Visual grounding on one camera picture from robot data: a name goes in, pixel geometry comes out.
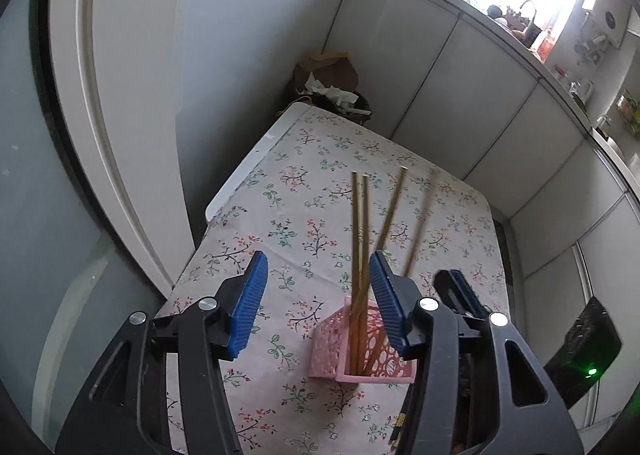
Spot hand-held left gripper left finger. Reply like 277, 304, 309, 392
54, 250, 269, 455

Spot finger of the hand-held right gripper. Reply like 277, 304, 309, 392
433, 269, 457, 312
449, 269, 490, 325

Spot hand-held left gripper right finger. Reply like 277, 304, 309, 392
369, 250, 586, 455

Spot pink plastic basket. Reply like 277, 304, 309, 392
309, 297, 418, 383

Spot wooden chopstick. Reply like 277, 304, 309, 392
354, 173, 371, 373
361, 167, 409, 373

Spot black chopstick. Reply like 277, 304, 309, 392
390, 412, 407, 451

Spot floral tablecloth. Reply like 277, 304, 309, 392
152, 107, 513, 455

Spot white table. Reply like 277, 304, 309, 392
205, 102, 321, 226

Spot black trash bin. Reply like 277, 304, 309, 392
287, 85, 373, 126

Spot white kitchen cabinets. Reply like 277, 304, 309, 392
320, 0, 640, 431

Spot frosted glass sliding door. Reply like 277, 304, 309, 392
0, 0, 211, 455

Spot red bottle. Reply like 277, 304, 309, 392
535, 30, 556, 60

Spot dish basket with handle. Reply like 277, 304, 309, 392
515, 0, 543, 43

